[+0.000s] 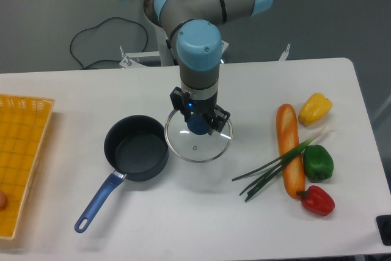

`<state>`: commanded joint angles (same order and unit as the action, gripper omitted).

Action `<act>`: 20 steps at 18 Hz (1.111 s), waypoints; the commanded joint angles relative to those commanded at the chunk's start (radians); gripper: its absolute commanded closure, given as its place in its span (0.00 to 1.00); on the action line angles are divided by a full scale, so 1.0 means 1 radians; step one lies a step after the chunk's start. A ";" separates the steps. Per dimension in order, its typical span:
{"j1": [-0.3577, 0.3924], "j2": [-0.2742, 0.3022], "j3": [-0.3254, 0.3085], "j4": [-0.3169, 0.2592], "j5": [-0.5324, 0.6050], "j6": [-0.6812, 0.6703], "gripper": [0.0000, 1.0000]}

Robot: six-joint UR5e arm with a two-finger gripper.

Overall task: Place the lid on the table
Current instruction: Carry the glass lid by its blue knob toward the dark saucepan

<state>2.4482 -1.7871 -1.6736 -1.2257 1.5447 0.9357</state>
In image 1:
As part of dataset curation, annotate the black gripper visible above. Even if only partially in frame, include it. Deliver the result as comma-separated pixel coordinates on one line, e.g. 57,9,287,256
170,87,230,135

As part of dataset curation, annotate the glass lid blue knob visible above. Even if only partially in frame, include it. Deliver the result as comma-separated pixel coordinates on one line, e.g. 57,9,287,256
164,110,233,163

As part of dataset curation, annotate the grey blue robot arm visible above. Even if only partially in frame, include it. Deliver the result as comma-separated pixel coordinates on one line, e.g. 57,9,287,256
153,0,273,135

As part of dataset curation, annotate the dark blue saucepan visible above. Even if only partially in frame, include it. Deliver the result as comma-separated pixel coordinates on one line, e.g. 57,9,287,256
74,115,169,233

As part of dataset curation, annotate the baguette bread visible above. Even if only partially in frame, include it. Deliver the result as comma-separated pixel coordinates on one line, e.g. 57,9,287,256
276,103,306,200

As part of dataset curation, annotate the green onion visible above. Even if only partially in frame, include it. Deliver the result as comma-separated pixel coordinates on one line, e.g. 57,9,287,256
232,128,328,202

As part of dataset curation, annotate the yellow bell pepper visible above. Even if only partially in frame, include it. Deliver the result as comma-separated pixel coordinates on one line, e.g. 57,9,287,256
298,93,333,126

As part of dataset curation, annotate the green bell pepper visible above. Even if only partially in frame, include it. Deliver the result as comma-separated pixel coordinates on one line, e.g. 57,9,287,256
303,145,334,182

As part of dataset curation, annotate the red bell pepper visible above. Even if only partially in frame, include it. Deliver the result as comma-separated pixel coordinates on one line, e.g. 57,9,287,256
296,185,335,216

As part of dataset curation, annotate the yellow woven basket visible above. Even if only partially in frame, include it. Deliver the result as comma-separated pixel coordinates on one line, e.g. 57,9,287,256
1,94,55,240

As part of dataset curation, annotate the black object table corner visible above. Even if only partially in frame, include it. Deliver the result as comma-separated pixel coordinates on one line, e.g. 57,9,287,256
376,215,391,246

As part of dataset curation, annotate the orange object in basket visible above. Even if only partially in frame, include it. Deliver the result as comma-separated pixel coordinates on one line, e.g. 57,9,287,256
0,190,7,210

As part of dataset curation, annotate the black cable on floor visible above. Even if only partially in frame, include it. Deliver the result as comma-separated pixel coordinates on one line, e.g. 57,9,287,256
70,17,150,70

